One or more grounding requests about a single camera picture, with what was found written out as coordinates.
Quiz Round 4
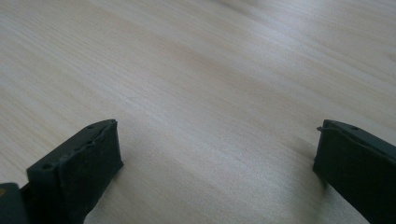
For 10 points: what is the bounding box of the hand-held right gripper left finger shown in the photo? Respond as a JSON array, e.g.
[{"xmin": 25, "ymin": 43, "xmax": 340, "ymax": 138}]
[{"xmin": 20, "ymin": 119, "xmax": 124, "ymax": 224}]

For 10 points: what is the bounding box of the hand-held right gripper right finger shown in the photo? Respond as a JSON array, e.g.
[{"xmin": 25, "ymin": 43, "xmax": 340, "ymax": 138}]
[{"xmin": 312, "ymin": 119, "xmax": 396, "ymax": 224}]

